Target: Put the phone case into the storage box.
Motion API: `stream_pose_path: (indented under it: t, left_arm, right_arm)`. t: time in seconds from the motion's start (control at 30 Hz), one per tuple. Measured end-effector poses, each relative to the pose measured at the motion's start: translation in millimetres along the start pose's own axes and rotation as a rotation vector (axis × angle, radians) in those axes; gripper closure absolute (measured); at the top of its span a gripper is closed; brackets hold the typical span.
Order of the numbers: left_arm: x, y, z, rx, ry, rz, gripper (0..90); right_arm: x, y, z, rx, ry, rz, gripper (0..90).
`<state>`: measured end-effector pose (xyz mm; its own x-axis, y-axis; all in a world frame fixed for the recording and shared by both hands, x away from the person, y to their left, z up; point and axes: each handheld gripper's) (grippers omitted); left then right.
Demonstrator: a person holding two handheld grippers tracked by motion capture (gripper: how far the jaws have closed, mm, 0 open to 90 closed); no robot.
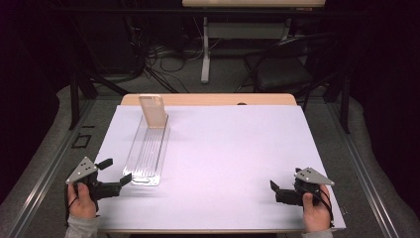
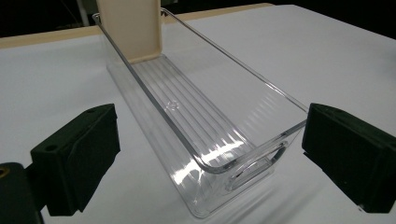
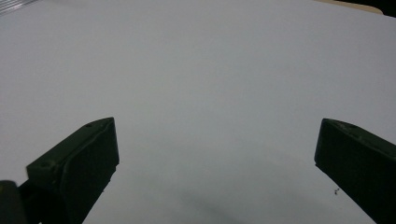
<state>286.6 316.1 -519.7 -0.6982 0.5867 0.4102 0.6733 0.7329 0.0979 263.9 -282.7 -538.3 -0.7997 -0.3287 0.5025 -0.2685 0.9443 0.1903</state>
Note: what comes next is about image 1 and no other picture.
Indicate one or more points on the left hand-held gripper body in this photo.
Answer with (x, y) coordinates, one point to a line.
(82, 170)

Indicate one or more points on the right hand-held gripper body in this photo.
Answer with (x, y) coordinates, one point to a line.
(313, 177)

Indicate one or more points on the clear plastic tray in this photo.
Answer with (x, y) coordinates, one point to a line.
(147, 155)

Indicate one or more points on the beige phone case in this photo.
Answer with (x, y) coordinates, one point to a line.
(152, 110)

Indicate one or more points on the person's left hand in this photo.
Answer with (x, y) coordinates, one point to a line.
(82, 203)

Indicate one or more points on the person's right hand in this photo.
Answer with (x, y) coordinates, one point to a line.
(315, 213)

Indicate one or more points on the black tape square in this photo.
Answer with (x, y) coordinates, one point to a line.
(73, 142)

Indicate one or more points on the short black tape strip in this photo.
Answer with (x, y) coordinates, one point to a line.
(88, 126)

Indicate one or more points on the person's right grey sleeve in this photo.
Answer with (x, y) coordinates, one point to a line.
(317, 234)

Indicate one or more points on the person's grey sleeve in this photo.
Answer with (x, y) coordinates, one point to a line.
(317, 234)
(82, 228)

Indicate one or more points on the person's left grey sleeve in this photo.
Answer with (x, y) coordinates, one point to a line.
(82, 228)

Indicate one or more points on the black metal stand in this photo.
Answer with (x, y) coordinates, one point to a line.
(345, 102)
(74, 99)

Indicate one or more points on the dark table grommet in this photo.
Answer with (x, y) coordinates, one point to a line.
(242, 103)

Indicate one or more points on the black chair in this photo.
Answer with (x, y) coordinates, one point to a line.
(280, 74)

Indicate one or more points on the wooden table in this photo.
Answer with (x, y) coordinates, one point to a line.
(214, 99)

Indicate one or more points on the white-legged desk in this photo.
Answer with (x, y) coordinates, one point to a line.
(244, 30)

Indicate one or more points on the metal floor rail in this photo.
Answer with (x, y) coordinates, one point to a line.
(363, 172)
(49, 165)

